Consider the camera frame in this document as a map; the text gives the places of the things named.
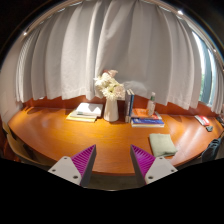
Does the red and white booklet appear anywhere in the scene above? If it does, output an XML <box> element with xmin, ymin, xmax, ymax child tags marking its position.
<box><xmin>194</xmin><ymin>114</ymin><xmax>211</xmax><ymax>127</ymax></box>

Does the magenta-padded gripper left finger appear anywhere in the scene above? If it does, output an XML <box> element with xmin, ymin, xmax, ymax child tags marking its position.
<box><xmin>47</xmin><ymin>143</ymin><xmax>98</xmax><ymax>188</ymax></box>

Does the pale green flat book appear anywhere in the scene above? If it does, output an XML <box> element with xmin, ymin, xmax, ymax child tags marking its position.
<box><xmin>68</xmin><ymin>111</ymin><xmax>99</xmax><ymax>120</ymax></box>

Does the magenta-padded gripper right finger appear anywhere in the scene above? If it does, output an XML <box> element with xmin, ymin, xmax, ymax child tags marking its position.
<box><xmin>129</xmin><ymin>143</ymin><xmax>179</xmax><ymax>187</ymax></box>

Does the yellow flat book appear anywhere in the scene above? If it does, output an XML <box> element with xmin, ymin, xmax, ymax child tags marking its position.
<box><xmin>65</xmin><ymin>114</ymin><xmax>98</xmax><ymax>123</ymax></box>

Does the clear plastic water bottle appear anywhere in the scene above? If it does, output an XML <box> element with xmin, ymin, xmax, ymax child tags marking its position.
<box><xmin>146</xmin><ymin>91</ymin><xmax>157</xmax><ymax>117</ymax></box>

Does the white curtain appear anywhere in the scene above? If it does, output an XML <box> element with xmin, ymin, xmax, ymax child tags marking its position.
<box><xmin>0</xmin><ymin>0</ymin><xmax>224</xmax><ymax>116</ymax></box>

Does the white ceramic vase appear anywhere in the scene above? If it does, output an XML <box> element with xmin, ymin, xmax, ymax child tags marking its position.
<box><xmin>103</xmin><ymin>98</ymin><xmax>120</xmax><ymax>123</ymax></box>

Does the window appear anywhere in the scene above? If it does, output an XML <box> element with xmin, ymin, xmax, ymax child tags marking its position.
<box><xmin>191</xmin><ymin>31</ymin><xmax>218</xmax><ymax>106</ymax></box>

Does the olive chair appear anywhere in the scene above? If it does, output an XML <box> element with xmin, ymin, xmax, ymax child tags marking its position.
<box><xmin>1</xmin><ymin>119</ymin><xmax>56</xmax><ymax>168</ymax></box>

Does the white flat magazine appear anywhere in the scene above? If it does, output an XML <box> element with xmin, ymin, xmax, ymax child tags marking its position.
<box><xmin>130</xmin><ymin>123</ymin><xmax>166</xmax><ymax>128</ymax></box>

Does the thick white book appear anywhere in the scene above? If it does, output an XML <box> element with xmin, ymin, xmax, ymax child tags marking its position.
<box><xmin>75</xmin><ymin>102</ymin><xmax>105</xmax><ymax>118</ymax></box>

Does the pale green towel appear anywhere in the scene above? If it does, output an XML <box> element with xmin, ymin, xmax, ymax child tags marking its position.
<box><xmin>148</xmin><ymin>132</ymin><xmax>179</xmax><ymax>158</ymax></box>

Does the black bag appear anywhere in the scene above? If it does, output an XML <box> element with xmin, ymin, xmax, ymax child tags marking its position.
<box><xmin>200</xmin><ymin>131</ymin><xmax>224</xmax><ymax>164</ymax></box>

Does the grey upright book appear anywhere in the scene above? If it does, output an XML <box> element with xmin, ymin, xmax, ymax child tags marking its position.
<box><xmin>124</xmin><ymin>89</ymin><xmax>132</xmax><ymax>124</ymax></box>

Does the blue flat book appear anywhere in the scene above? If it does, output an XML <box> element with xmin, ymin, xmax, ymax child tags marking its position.
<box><xmin>131</xmin><ymin>117</ymin><xmax>165</xmax><ymax>126</ymax></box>

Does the white and pink flower bouquet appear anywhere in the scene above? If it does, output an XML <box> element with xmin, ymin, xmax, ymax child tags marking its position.
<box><xmin>93</xmin><ymin>69</ymin><xmax>126</xmax><ymax>102</ymax></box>

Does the orange flat book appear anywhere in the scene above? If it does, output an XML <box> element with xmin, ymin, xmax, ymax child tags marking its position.
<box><xmin>131</xmin><ymin>107</ymin><xmax>158</xmax><ymax>120</ymax></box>

